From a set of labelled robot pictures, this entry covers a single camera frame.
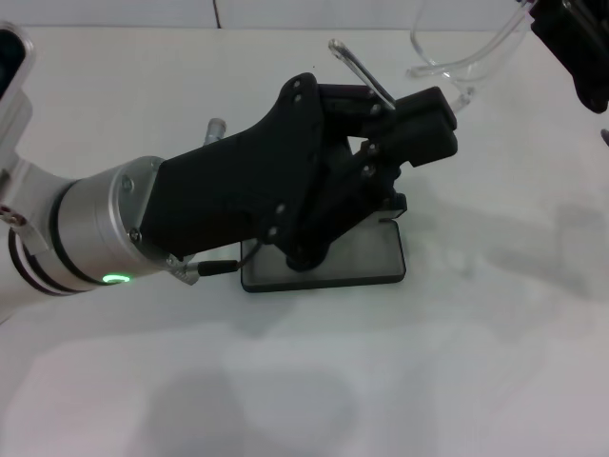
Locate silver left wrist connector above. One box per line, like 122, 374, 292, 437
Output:
203, 117, 229, 145

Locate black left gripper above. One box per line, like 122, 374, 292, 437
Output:
136, 72, 352, 262

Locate black glasses case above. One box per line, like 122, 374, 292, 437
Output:
240, 189, 410, 294

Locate thin left gripper cable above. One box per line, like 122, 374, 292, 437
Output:
198, 237, 262, 278

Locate clear white glasses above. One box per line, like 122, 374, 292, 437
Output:
326, 0, 537, 116

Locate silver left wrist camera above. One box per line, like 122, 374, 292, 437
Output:
0, 19, 38, 144

